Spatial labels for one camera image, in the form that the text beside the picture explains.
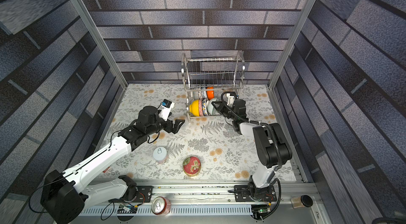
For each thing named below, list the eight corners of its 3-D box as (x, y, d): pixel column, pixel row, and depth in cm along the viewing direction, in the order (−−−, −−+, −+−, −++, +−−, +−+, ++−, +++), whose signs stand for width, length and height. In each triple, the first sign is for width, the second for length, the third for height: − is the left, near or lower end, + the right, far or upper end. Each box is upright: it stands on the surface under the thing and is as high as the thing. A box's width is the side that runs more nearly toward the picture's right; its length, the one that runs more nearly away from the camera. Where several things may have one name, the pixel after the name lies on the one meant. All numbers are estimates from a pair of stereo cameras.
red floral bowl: (182, 176, 81) (181, 174, 78) (184, 158, 87) (183, 155, 84) (200, 176, 81) (200, 174, 78) (201, 158, 87) (201, 155, 84)
